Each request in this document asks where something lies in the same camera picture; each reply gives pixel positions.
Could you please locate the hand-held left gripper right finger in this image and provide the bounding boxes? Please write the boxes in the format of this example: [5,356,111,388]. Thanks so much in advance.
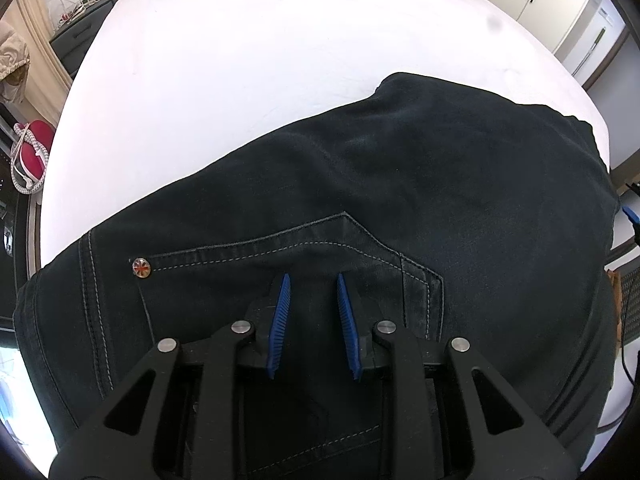
[336,274,596,480]

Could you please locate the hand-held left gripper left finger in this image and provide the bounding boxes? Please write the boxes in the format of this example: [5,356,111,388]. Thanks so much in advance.
[47,274,292,480]

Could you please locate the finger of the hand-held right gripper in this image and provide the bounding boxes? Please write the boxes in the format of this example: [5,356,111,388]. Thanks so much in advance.
[622,205,640,247]

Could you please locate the black pants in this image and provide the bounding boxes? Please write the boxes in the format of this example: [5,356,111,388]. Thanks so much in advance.
[12,72,621,480]

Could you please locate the cream wardrobe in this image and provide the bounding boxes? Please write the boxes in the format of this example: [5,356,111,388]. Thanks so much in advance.
[515,0,632,90]

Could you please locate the bed with white sheet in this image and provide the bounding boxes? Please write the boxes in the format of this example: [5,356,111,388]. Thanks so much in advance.
[39,0,612,281]

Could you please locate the red garment steamer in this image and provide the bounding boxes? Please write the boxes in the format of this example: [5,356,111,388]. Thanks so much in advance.
[10,120,55,195]

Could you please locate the grey nightstand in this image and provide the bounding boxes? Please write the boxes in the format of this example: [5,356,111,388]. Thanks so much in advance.
[50,0,119,79]

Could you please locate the beige curtain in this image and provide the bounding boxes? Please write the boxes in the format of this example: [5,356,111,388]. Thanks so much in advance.
[15,0,76,126]

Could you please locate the beige puffer jacket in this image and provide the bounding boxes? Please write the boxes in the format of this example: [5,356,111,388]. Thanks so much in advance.
[0,25,32,82]

